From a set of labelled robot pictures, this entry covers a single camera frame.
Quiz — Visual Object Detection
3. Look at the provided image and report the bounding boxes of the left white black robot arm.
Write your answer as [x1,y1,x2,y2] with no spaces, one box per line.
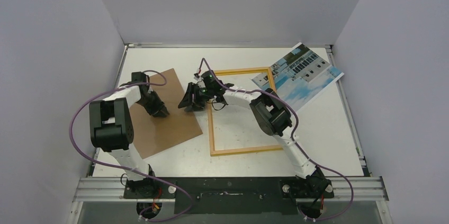
[89,71,169,198]

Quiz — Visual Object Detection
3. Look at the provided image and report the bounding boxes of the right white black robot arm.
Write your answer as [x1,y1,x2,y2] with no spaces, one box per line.
[178,72,334,198]

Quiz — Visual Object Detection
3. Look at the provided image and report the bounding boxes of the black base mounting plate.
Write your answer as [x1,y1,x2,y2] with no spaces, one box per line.
[123,177,334,215]

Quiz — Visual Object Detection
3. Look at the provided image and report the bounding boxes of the brown frame backing board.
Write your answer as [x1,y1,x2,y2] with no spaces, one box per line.
[129,68,204,160]

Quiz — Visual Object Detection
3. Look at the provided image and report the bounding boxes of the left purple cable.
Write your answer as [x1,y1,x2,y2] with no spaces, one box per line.
[68,70,194,223]

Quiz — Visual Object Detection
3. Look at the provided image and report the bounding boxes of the blue building photo print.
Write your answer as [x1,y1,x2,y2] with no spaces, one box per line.
[255,43,344,113]

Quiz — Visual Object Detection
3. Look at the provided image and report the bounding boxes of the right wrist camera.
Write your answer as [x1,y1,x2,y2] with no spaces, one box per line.
[201,70,220,88]

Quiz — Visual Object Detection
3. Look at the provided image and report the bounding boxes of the yellow wooden picture frame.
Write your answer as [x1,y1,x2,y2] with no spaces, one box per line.
[207,67,282,157]

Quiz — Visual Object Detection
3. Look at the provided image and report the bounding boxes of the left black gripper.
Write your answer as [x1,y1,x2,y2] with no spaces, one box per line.
[137,90,168,118]

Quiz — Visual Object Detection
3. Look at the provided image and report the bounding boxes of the aluminium front rail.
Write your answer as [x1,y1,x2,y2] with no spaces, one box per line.
[73,177,389,202]

